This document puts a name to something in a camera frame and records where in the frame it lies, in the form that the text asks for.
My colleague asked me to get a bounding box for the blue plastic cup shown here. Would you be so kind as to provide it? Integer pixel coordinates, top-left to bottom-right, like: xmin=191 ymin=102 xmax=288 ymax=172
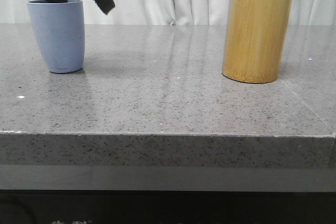
xmin=27 ymin=0 xmax=85 ymax=73

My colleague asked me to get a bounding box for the bamboo cylinder holder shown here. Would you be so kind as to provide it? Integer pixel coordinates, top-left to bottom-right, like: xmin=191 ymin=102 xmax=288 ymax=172
xmin=222 ymin=0 xmax=292 ymax=83

